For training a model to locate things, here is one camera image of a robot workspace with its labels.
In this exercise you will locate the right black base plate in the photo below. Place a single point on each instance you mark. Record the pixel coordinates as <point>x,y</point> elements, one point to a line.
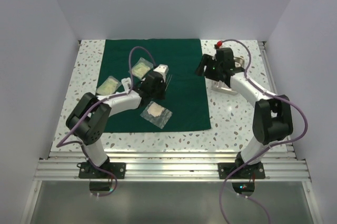
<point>249,173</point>

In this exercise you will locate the dark green surgical cloth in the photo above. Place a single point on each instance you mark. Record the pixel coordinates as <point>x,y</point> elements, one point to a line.
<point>185,96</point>

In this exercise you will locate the suture packet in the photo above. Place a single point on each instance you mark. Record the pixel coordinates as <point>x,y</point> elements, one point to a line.
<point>127,84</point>

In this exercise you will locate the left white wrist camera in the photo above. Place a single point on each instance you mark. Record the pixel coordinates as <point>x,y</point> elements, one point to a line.
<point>162,69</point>

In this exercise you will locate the thin dark tweezers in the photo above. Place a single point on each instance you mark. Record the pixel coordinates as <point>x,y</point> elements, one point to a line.
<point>168,81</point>

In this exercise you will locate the far glove packet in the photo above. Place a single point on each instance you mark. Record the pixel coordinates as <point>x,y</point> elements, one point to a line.
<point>141,68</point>

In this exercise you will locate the glove packet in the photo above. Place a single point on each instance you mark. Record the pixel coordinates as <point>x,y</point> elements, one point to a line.
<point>109,86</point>
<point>141,68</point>

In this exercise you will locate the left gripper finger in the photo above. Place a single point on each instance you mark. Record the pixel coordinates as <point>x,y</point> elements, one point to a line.
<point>163,88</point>
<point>159,95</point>

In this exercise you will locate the stainless steel tray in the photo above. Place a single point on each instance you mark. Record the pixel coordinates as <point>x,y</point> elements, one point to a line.
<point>221,87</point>

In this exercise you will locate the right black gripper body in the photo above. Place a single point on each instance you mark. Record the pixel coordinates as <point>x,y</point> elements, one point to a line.
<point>211,58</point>

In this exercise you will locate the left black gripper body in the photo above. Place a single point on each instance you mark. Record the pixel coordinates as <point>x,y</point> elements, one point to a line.
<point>159,88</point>

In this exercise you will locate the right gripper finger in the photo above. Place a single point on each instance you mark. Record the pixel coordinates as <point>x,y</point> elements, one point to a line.
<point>211,72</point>
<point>203,63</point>

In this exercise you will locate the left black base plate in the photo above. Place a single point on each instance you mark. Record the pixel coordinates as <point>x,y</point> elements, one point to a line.
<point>87,171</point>

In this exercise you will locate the bagged cotton pad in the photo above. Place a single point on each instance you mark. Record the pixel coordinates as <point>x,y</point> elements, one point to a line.
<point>156,114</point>

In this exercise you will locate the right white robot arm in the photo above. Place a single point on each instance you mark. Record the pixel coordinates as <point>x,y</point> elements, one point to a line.
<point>272,119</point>

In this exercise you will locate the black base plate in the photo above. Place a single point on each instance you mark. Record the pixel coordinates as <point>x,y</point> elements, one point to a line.
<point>249,173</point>
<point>87,171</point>

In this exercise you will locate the near glove packet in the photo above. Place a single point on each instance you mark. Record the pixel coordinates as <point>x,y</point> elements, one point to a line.
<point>109,86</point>

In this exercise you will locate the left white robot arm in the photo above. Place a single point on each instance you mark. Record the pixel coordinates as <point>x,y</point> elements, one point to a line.
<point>88,119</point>

